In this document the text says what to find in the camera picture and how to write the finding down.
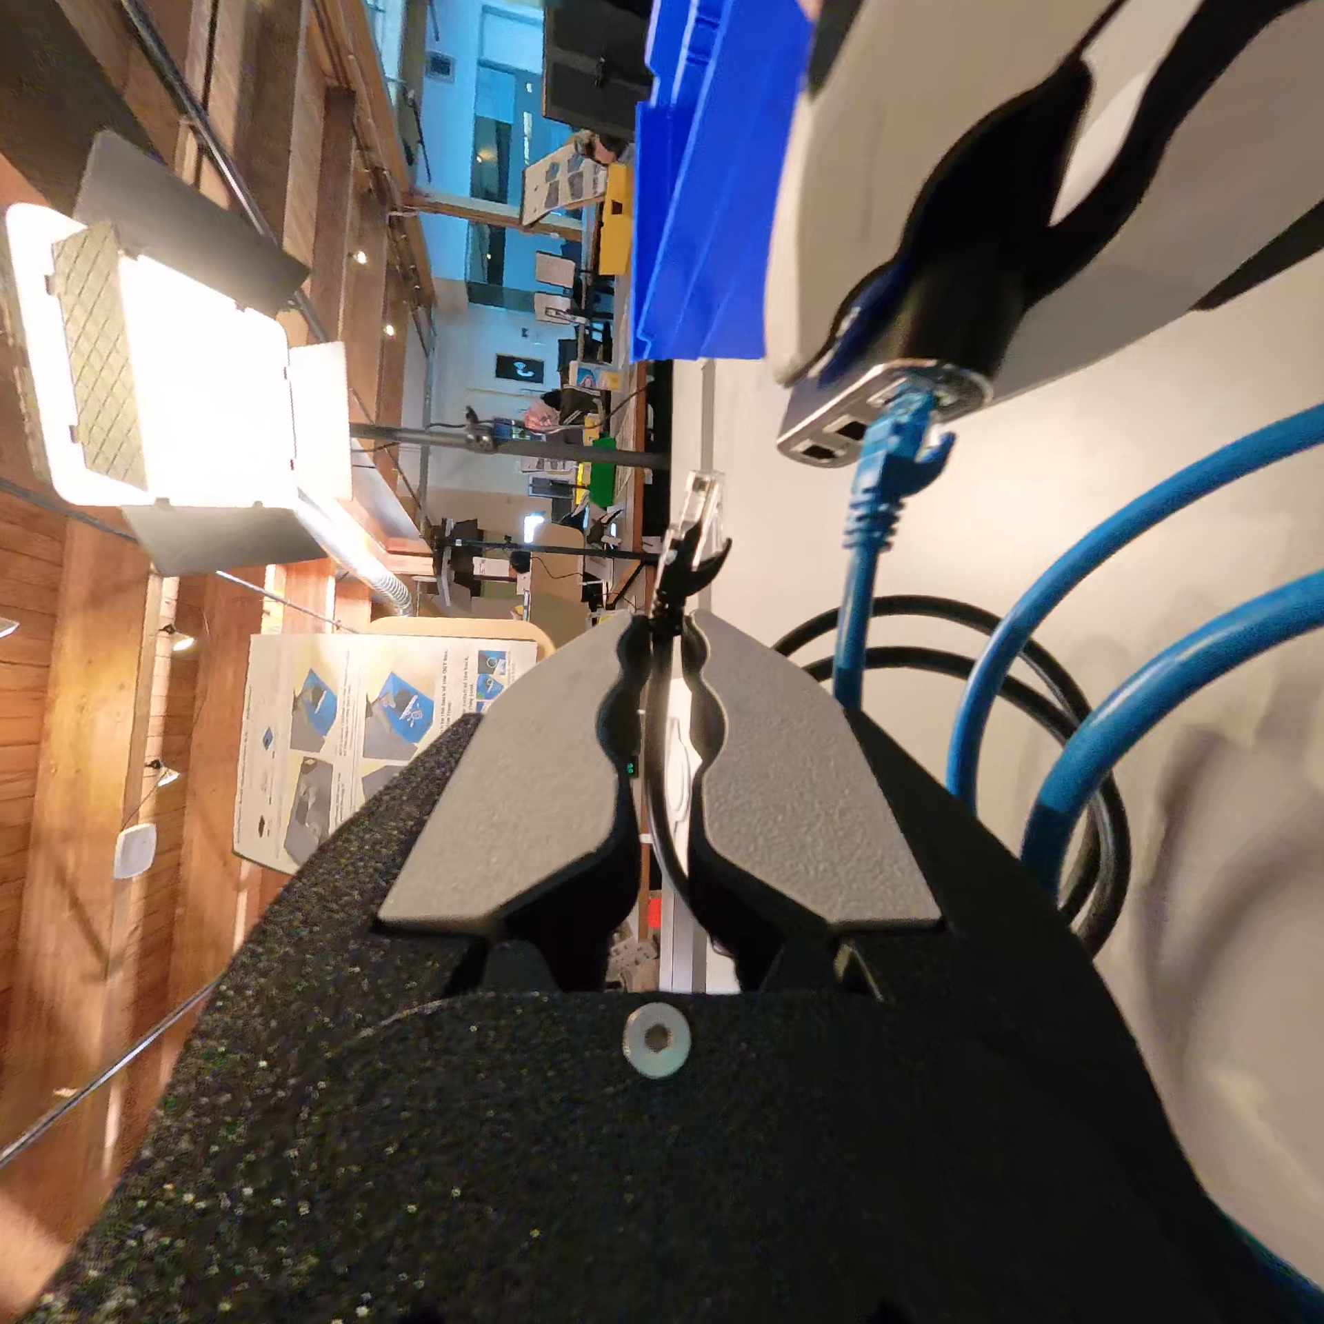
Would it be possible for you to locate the printed instruction poster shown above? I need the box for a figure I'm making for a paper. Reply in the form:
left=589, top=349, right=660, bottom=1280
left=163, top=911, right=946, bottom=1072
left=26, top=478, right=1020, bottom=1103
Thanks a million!
left=230, top=630, right=539, bottom=877

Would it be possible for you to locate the studio softbox light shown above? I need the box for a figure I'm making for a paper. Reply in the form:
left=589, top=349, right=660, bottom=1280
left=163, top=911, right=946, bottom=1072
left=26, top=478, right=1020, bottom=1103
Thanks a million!
left=0, top=128, right=359, bottom=582

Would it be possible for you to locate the white display board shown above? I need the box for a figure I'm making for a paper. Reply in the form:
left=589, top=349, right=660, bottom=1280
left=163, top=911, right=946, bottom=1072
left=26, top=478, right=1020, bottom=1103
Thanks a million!
left=518, top=139, right=612, bottom=229

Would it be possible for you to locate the yellow plastic object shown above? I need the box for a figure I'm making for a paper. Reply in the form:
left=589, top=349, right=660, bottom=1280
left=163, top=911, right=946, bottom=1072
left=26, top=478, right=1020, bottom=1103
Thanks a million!
left=597, top=161, right=636, bottom=278

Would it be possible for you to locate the black monitor box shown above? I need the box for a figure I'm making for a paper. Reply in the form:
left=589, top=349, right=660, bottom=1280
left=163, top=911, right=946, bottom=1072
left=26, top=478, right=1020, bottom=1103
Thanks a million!
left=544, top=0, right=656, bottom=141

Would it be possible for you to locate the blue plastic bin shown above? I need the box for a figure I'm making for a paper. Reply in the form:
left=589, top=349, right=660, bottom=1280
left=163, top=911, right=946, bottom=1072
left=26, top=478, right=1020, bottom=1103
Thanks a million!
left=630, top=0, right=817, bottom=364

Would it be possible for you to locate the printed poster board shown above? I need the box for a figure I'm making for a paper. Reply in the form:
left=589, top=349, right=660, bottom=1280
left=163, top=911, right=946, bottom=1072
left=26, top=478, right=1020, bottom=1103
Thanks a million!
left=356, top=614, right=560, bottom=664

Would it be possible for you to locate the blue ethernet cable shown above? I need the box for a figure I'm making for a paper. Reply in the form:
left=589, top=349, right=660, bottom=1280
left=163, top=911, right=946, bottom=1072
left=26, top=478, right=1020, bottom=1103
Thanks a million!
left=832, top=376, right=1324, bottom=1319

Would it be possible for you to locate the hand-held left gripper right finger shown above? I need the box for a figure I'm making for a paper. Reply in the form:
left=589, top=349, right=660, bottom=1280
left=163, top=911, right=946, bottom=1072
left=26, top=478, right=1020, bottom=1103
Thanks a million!
left=675, top=608, right=944, bottom=988

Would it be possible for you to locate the silver flexible duct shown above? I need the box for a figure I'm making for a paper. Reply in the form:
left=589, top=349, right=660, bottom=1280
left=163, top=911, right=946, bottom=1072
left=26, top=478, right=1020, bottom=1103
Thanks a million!
left=298, top=493, right=416, bottom=616

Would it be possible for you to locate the black ethernet cable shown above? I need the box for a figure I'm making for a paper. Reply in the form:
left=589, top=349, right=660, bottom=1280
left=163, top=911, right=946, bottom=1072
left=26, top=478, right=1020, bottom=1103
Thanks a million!
left=636, top=471, right=1133, bottom=958

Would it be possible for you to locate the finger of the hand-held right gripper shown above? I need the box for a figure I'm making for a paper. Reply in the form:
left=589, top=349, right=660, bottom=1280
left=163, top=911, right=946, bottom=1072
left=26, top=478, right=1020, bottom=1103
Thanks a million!
left=763, top=0, right=1130, bottom=385
left=982, top=0, right=1324, bottom=403

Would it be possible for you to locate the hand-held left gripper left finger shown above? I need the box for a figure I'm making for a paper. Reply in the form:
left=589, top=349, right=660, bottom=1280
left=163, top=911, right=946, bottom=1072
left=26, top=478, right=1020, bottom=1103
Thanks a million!
left=374, top=608, right=650, bottom=989

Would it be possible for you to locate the light stand pole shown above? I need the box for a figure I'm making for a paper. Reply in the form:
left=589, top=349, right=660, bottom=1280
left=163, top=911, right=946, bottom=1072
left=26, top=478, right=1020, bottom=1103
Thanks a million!
left=350, top=418, right=675, bottom=471

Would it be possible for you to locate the black multi-port adapter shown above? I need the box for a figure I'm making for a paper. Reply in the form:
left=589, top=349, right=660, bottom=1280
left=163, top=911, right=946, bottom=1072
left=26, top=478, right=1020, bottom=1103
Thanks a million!
left=775, top=247, right=1028, bottom=468

